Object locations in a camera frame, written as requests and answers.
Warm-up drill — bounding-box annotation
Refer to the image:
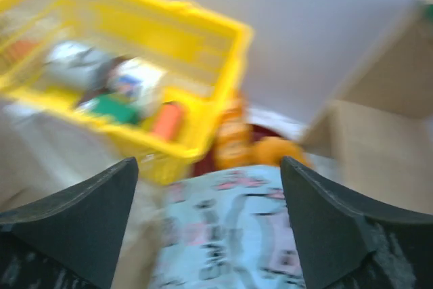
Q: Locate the brown jute tote bag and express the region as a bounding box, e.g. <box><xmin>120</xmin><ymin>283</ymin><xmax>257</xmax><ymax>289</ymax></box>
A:
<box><xmin>1</xmin><ymin>100</ymin><xmax>163</xmax><ymax>288</ymax></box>

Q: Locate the blue cartoon plastic bag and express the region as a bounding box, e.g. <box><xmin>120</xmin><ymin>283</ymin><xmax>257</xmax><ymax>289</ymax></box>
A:
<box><xmin>150</xmin><ymin>165</ymin><xmax>305</xmax><ymax>288</ymax></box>

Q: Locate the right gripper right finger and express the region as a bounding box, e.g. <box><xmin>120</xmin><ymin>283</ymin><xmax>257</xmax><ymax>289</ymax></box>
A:
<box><xmin>281</xmin><ymin>157</ymin><xmax>432</xmax><ymax>288</ymax></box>

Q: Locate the orange pastry bread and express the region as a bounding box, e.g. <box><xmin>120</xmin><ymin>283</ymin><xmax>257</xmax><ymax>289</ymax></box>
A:
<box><xmin>213</xmin><ymin>92</ymin><xmax>252</xmax><ymax>170</ymax></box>

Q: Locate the yellow plastic shopping basket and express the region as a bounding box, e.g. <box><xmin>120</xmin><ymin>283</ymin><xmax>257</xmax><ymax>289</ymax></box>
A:
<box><xmin>1</xmin><ymin>0</ymin><xmax>252</xmax><ymax>185</ymax></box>

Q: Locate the white green milk carton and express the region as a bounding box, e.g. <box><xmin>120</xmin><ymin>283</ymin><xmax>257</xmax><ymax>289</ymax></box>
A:
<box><xmin>76</xmin><ymin>57</ymin><xmax>167</xmax><ymax>125</ymax></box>

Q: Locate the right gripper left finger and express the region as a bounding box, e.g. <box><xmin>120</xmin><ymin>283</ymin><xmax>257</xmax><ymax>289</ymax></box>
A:
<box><xmin>1</xmin><ymin>157</ymin><xmax>139</xmax><ymax>288</ymax></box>

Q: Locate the golden bread roll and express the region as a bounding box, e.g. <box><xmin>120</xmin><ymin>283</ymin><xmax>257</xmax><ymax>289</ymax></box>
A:
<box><xmin>251</xmin><ymin>136</ymin><xmax>312</xmax><ymax>167</ymax></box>

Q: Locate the wooden shelf unit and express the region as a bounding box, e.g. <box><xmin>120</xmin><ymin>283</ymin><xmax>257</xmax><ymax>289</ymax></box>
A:
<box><xmin>299</xmin><ymin>0</ymin><xmax>432</xmax><ymax>214</ymax></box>

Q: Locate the grey white box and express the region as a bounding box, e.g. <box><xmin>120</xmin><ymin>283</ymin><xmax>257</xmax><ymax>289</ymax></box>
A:
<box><xmin>44</xmin><ymin>40</ymin><xmax>114</xmax><ymax>91</ymax></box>

